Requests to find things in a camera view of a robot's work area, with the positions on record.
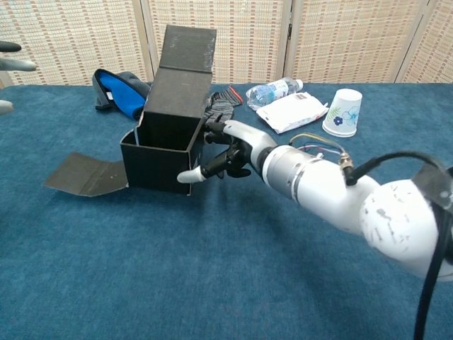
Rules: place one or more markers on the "clear plastic water bottle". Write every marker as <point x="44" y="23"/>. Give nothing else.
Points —
<point x="272" y="92"/>

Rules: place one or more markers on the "grey blue beanie hat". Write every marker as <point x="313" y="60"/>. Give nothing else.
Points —
<point x="120" y="92"/>

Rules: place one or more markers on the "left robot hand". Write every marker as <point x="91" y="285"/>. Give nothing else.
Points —
<point x="17" y="64"/>

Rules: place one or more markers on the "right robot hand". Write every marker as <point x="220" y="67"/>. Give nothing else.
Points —
<point x="247" y="136"/>

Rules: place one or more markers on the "beige woven screen panel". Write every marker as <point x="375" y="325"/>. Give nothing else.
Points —
<point x="439" y="42"/>
<point x="354" y="35"/>
<point x="70" y="42"/>
<point x="247" y="42"/>

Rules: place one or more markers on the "black screen hinge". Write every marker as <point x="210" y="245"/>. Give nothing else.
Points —
<point x="290" y="30"/>

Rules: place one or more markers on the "grey knit work glove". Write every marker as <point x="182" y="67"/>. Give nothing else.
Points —
<point x="223" y="106"/>

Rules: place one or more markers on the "black paper box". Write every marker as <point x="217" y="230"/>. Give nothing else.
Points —
<point x="155" y="166"/>

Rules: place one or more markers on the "white floral paper cup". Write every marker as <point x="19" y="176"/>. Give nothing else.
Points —
<point x="345" y="113"/>

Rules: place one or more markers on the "white tissue packet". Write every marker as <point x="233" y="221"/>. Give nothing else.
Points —
<point x="293" y="113"/>

